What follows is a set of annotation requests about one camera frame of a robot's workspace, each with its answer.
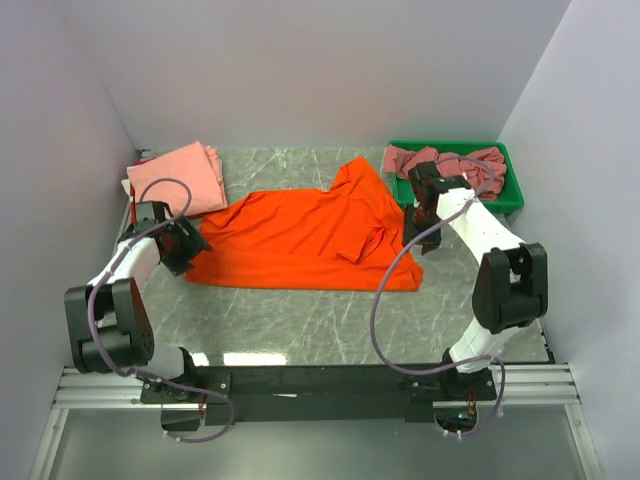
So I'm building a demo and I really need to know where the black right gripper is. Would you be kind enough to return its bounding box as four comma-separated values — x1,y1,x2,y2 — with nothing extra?
400,203,441,255

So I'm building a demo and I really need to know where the orange t-shirt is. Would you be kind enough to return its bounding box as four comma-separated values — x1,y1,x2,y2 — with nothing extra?
185,157,423,292

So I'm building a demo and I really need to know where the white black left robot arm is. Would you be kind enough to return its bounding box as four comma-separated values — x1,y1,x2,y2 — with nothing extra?
64,201,210,402

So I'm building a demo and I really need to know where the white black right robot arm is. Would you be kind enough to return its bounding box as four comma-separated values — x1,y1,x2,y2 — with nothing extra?
403,162,548,399

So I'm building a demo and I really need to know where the folded pink t-shirt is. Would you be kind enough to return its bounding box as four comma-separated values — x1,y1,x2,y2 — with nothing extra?
127,141,228,217

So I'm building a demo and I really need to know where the dusty rose t-shirt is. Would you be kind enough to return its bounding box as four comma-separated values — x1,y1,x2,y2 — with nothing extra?
384,146,508,201

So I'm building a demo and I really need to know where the folded white t-shirt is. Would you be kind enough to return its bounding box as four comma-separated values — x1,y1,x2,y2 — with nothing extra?
121,164,146,202

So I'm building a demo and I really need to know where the green plastic tray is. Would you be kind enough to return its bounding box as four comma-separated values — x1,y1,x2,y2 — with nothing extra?
386,140,524,215

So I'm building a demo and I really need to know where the black base crossbar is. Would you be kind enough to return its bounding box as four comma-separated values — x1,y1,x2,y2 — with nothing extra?
140,365,497,426

